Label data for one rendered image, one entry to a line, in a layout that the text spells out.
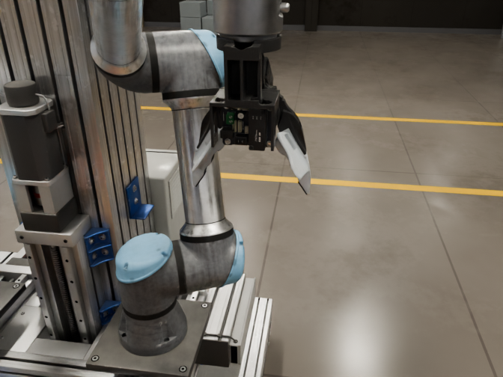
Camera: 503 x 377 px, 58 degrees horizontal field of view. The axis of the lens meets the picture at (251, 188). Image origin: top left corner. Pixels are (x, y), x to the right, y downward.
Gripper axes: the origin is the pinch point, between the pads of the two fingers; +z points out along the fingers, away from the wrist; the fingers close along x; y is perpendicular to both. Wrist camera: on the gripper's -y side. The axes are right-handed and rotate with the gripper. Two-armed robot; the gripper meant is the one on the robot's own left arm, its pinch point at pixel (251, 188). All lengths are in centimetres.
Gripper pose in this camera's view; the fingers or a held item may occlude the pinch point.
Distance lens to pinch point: 60.9
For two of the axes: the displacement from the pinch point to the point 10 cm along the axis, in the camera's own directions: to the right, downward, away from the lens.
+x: 9.9, 0.7, -1.3
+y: -1.5, 4.6, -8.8
